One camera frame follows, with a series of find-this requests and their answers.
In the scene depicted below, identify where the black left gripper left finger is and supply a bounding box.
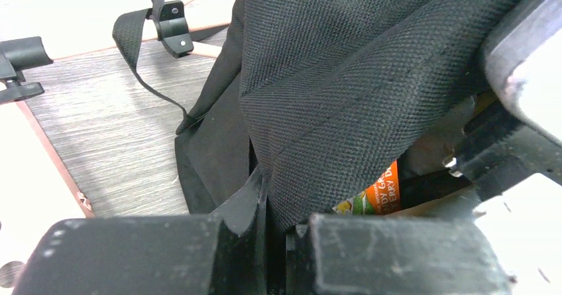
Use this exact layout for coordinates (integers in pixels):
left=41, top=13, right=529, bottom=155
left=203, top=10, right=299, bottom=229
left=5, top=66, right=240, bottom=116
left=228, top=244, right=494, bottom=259
left=13, top=170, right=266, bottom=294

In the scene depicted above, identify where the pink perforated board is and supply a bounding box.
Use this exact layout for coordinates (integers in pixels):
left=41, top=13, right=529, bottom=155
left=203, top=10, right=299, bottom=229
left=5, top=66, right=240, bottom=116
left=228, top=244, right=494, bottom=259
left=1, top=0, right=148, bottom=294

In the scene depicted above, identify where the black backpack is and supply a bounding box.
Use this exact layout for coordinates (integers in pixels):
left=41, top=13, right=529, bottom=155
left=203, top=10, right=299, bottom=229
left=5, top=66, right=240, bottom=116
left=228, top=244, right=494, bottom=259
left=111, top=0, right=545, bottom=233

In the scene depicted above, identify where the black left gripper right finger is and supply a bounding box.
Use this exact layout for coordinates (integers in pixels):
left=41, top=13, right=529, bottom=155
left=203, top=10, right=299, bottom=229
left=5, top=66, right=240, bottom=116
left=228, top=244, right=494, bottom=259
left=286, top=214, right=512, bottom=294

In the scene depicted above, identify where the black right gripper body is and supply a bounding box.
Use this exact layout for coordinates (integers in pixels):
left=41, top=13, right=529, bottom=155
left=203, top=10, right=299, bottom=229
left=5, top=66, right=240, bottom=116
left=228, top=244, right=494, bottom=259
left=443, top=101, right=561, bottom=201

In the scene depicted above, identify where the orange 78-Storey Treehouse book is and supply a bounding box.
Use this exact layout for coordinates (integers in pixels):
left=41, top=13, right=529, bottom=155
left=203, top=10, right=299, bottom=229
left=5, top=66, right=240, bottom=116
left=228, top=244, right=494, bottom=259
left=332, top=161, right=402, bottom=215

